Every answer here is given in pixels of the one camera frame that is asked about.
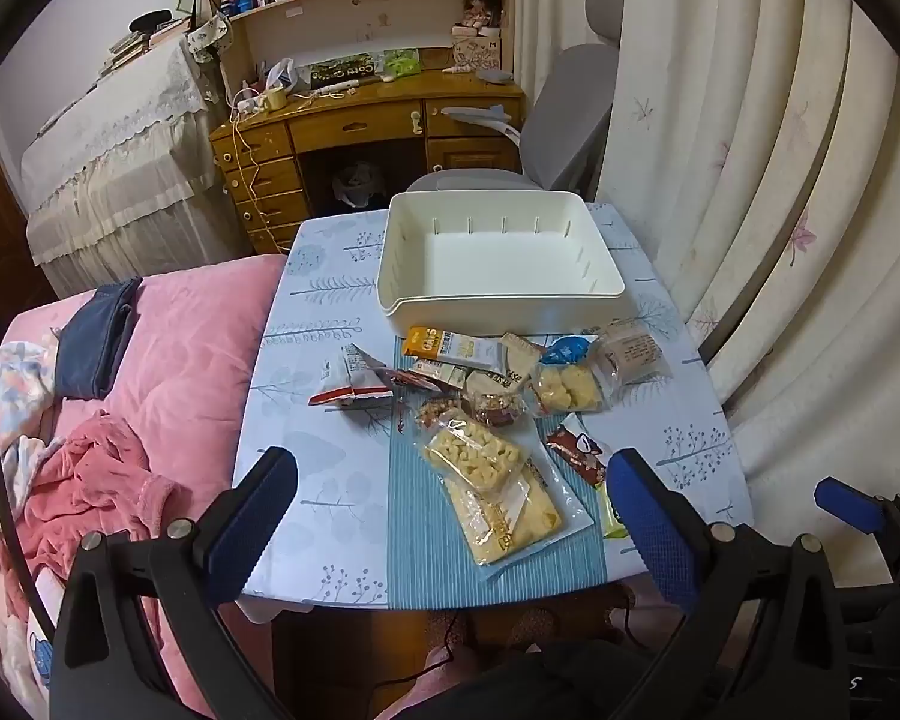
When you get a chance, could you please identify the dark printed box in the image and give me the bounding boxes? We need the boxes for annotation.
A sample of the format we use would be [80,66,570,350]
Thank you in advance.
[309,52,381,89]

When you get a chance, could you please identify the clear yellow puffs bag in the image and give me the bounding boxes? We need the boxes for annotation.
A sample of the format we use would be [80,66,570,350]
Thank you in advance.
[418,420,532,494]

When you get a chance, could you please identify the cream biscuit packet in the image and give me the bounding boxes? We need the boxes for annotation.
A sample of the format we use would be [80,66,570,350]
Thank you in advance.
[499,332,547,393]

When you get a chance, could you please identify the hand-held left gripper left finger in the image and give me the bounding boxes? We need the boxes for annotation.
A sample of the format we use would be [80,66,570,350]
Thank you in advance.
[49,446,299,720]

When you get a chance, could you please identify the pink quilt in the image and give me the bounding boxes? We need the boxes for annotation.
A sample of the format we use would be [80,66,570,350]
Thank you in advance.
[0,253,290,720]

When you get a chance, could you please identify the grey office chair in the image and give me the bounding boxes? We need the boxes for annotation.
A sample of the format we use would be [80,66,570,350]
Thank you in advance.
[405,0,629,201]

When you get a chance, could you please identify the white plastic bag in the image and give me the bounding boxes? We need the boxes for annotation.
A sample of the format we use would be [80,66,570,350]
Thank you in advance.
[264,57,302,92]

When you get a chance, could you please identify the brown chocolate packet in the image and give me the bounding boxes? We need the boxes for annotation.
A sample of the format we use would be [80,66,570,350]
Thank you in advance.
[545,422,610,490]

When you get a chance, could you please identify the clear red dates packet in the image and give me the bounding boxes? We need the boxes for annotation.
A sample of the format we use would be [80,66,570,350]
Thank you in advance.
[469,392,530,430]

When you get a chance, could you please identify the wooden bookshelf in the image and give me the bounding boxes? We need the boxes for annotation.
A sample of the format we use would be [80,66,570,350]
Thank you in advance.
[193,0,516,87]

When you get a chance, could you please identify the blue striped table runner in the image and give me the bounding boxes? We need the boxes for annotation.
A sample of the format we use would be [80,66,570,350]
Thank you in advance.
[385,334,608,611]

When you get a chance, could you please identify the brown paper snack packet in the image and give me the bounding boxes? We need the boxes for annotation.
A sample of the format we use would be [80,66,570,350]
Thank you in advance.
[594,317,677,389]

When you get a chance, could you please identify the clear nut packet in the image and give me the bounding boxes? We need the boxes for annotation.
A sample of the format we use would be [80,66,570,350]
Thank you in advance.
[417,396,472,432]

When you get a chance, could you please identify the white plastic bin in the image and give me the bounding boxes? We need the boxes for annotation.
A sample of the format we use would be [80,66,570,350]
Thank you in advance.
[376,190,627,335]

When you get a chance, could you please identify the white bin bag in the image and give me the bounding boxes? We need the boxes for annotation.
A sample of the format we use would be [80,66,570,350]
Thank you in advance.
[331,160,385,212]

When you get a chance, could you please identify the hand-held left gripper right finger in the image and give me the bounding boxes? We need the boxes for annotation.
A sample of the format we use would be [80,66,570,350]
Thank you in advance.
[606,448,871,720]

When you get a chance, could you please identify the green snack packet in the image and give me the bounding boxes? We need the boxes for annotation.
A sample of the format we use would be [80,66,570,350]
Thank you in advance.
[598,484,632,541]

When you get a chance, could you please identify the white red snack packet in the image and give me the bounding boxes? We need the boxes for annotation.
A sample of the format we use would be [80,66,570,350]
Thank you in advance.
[309,343,397,410]

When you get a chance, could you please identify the white lace cover cloth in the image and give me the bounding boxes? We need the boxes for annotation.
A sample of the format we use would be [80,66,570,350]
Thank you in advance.
[17,36,230,297]

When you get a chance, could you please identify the floral blanket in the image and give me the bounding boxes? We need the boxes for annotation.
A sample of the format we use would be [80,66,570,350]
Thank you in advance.
[0,340,72,720]

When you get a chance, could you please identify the blue-top puffed snack bag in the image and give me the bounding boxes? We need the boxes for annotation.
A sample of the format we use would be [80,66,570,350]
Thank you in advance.
[531,336,610,419]

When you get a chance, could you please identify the blue tree-print tablecloth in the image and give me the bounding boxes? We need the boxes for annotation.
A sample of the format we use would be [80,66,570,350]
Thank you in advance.
[231,201,756,610]

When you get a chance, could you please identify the wooden desk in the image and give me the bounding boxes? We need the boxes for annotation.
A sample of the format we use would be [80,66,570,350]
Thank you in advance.
[208,69,527,257]

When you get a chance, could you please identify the large yellow cracker packet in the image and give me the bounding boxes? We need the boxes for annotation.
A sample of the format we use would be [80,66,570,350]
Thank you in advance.
[441,456,595,569]

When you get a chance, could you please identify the stack of books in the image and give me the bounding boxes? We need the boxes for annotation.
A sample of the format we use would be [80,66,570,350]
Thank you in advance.
[103,17,194,72]

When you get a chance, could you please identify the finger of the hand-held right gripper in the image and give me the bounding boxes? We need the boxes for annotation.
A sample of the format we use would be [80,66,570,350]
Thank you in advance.
[814,477,900,575]

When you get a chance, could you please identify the wooden lettered box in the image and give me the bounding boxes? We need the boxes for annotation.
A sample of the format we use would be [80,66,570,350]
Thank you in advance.
[450,28,505,74]

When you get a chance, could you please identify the orange white snack bar packet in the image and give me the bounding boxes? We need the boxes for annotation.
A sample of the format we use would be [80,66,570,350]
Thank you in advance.
[405,325,509,374]

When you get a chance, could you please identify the black cable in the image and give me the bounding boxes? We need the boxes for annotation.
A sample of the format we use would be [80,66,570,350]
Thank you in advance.
[0,341,61,642]

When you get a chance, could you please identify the cream floral curtain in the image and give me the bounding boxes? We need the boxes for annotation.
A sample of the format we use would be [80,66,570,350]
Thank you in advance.
[508,0,900,620]

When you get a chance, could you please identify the navy folded cloth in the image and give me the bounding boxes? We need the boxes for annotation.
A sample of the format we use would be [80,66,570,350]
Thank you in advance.
[52,276,145,401]

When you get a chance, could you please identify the brown-haired doll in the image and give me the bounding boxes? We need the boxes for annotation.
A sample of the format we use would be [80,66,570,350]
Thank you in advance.
[454,0,505,37]

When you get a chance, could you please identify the white cable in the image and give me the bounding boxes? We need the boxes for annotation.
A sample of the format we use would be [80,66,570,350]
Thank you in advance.
[227,94,290,257]

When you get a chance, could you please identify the small cream red packet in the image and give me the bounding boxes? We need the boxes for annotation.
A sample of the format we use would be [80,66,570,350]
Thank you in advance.
[394,361,470,392]

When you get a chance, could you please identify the floral hanging bag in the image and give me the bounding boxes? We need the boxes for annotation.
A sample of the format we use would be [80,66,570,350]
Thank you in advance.
[186,13,235,67]

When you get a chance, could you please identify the pink fleece garment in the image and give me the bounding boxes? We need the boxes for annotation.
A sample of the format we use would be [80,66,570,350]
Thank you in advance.
[13,409,192,601]

